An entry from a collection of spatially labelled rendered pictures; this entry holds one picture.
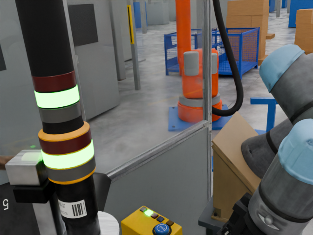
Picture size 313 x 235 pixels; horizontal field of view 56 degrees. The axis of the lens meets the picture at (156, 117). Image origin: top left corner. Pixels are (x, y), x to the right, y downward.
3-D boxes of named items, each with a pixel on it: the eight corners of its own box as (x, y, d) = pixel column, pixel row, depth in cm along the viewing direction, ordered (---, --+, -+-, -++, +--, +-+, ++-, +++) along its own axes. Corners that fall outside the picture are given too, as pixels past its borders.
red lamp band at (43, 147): (30, 154, 25) (27, 141, 24) (54, 133, 29) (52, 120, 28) (81, 155, 24) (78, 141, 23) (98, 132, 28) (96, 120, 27)
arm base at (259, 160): (248, 134, 103) (270, 117, 97) (278, 167, 102) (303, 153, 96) (235, 152, 91) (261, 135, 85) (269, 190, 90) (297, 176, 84)
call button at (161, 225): (152, 232, 84) (151, 228, 84) (161, 225, 87) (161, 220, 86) (162, 239, 82) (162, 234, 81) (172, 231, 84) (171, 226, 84)
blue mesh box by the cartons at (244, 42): (203, 76, 687) (202, 33, 652) (224, 65, 783) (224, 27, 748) (240, 80, 640) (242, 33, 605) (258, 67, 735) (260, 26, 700)
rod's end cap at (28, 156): (16, 159, 26) (37, 159, 26) (28, 148, 28) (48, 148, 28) (21, 178, 27) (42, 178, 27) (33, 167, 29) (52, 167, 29)
